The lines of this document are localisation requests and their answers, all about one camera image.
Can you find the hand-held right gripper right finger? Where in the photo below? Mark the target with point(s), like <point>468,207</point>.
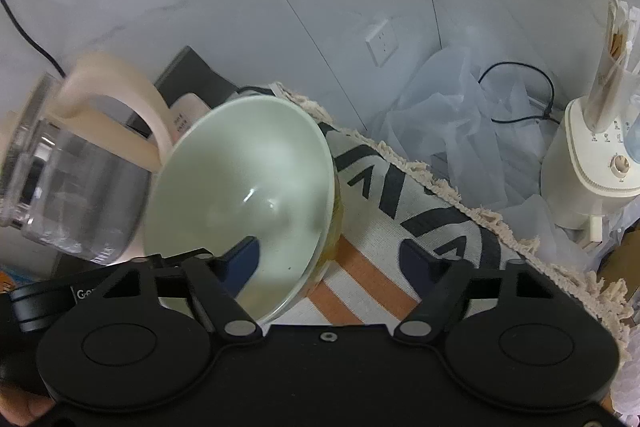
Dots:
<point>414,261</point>

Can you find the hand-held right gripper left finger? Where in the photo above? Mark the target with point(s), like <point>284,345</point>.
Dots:
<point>246,258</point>

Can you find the pale green bowl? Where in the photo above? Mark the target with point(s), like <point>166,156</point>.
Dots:
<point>240,187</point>

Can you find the person's left hand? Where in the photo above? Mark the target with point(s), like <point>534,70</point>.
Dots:
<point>22,409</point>

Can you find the colourful packet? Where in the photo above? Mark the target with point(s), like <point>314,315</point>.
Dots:
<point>17,278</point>

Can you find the patterned white table cloth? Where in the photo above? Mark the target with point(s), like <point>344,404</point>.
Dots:
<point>380,237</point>

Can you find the translucent plastic sheet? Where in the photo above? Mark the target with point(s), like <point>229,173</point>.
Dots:
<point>450,117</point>

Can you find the white kitchen appliance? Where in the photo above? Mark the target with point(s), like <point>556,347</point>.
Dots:
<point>575,177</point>

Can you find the flat black box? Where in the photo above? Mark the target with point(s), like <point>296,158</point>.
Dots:
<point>190,72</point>

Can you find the brown cardboard box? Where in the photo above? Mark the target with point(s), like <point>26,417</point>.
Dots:
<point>620,257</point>

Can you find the paper packets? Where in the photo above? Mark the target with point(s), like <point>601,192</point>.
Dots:
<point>612,67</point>

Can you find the white wall socket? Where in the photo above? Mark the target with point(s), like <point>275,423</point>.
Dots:
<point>381,42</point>

